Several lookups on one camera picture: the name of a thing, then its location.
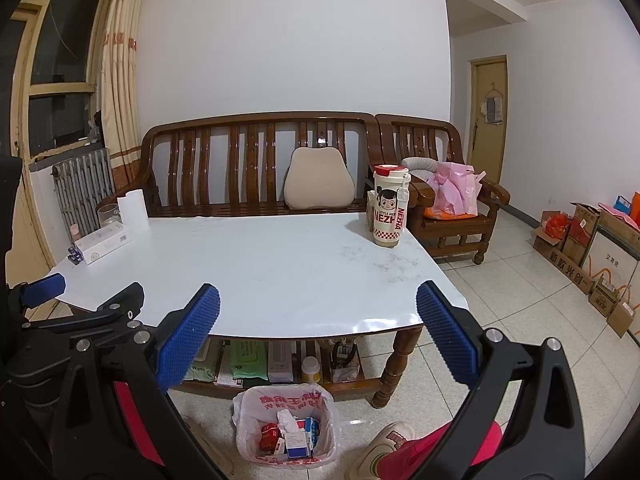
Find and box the orange cloth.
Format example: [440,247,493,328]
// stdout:
[424,208,478,220]

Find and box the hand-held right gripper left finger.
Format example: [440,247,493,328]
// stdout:
[52,282,223,480]

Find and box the bin with white plastic bag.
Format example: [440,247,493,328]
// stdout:
[231,382,341,467]

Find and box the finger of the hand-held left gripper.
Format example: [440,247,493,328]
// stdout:
[7,272,67,321]
[22,281,153,350]

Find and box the wooden armchair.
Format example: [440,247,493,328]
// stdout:
[375,113,511,265]

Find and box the yellow framed window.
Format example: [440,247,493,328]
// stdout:
[0,0,118,161]

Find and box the wooden table with white top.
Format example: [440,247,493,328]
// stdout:
[45,212,471,409]

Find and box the red plastic bag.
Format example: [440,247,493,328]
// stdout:
[545,213,571,238]

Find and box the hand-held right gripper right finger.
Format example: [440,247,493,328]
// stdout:
[416,281,586,480]

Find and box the hanger with grey cloth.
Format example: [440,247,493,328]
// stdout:
[479,82,503,125]

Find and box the pink plastic bag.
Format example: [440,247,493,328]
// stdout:
[425,161,487,217]

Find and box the red gold box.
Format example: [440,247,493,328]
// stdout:
[260,422,281,453]

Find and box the grey pillow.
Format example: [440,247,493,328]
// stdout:
[401,156,441,181]

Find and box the person's beige shoe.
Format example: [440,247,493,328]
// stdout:
[344,421,416,480]

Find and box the white dark blue box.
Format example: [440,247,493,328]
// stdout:
[285,430,310,459]

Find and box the beige back cushion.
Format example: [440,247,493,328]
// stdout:
[283,146,357,211]

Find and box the clear container with black contents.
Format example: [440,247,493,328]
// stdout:
[330,339,361,381]

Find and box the white long box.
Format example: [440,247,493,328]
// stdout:
[267,341,296,383]

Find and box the white rectangular box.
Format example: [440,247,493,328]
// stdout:
[74,223,132,266]

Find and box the row of cardboard boxes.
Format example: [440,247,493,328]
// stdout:
[531,191,640,339]

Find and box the cartoon print water bottle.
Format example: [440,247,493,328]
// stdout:
[372,163,412,250]

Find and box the wooden slatted sofa bench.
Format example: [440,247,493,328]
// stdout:
[96,111,381,218]

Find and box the yellow wooden door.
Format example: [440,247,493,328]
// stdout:
[468,55,508,186]

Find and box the white paper roll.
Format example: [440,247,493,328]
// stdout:
[116,189,149,233]

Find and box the glass jar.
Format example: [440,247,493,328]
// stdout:
[97,203,122,228]

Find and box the beige curtain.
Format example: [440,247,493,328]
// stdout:
[100,0,151,196]

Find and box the green wipes packet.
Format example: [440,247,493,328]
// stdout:
[185,340,221,381]

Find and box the grey radiator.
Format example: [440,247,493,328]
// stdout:
[51,146,117,241]

